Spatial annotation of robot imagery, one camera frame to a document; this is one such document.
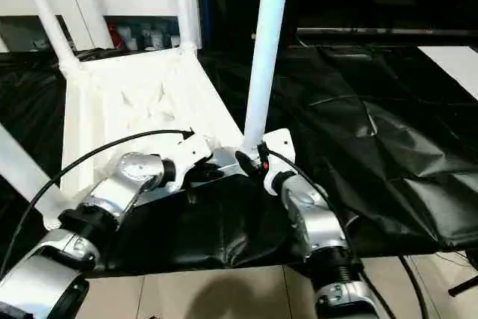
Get black floor cables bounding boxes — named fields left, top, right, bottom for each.
left=436, top=250, right=478, bottom=264

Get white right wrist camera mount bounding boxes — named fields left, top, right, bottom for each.
left=261, top=128, right=298, bottom=196

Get white plastic table leg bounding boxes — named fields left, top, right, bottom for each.
left=20, top=0, right=81, bottom=69
left=241, top=0, right=292, bottom=152
left=0, top=123, right=63, bottom=223
left=171, top=0, right=199, bottom=55

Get black metal rail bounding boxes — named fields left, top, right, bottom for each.
left=297, top=27, right=478, bottom=38

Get black mat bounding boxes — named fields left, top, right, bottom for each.
left=0, top=44, right=478, bottom=279

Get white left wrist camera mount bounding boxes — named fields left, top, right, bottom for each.
left=170, top=134, right=214, bottom=191

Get white cabinet with glass doors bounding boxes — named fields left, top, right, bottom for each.
left=0, top=0, right=202, bottom=53

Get white plastic table top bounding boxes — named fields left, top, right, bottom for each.
left=43, top=48, right=258, bottom=232

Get black metal floor bar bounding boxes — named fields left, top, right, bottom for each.
left=447, top=277, right=478, bottom=297

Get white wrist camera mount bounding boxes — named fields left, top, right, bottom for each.
left=170, top=134, right=214, bottom=191
left=261, top=128, right=298, bottom=196

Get red packet in cabinet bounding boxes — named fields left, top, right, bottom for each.
left=111, top=23, right=126, bottom=49

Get dark blue upright panel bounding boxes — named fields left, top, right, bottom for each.
left=197, top=0, right=212, bottom=49

